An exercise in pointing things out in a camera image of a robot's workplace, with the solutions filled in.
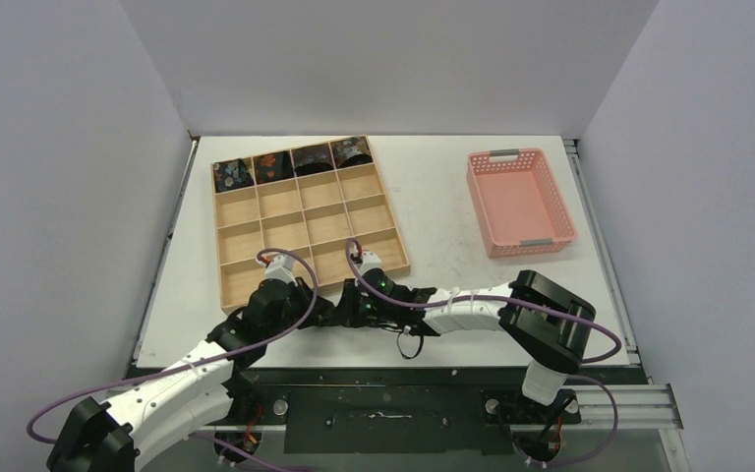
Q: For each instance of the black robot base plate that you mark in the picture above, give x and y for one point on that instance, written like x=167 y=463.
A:
x=381 y=410

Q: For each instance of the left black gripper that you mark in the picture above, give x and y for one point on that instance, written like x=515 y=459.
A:
x=304 y=293

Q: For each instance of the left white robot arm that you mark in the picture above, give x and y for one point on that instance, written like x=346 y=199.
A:
x=126 y=431

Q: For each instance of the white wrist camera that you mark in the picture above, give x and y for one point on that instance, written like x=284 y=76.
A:
x=279 y=267
x=366 y=261

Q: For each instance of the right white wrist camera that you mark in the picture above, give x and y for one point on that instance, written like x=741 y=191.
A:
x=366 y=261

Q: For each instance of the wooden compartment tray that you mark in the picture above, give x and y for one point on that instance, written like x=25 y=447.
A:
x=310 y=215

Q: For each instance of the pink plastic basket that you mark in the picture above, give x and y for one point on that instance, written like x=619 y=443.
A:
x=519 y=206

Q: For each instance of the rolled orange floral tie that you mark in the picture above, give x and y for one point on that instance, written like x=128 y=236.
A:
x=273 y=167

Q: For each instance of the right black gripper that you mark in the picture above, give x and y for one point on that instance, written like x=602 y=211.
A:
x=354 y=307

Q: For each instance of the rolled dark patterned tie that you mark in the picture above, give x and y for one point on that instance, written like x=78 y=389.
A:
x=312 y=159

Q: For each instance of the blue yellow floral tie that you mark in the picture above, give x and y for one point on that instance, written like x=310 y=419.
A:
x=324 y=316

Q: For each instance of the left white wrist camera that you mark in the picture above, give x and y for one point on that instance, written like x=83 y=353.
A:
x=279 y=267

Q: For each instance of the rolled brown patterned tie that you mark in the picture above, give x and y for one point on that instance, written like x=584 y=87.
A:
x=351 y=151

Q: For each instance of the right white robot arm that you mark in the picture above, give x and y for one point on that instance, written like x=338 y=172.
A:
x=547 y=321

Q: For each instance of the rolled blue floral tie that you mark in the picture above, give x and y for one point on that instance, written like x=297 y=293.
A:
x=231 y=175

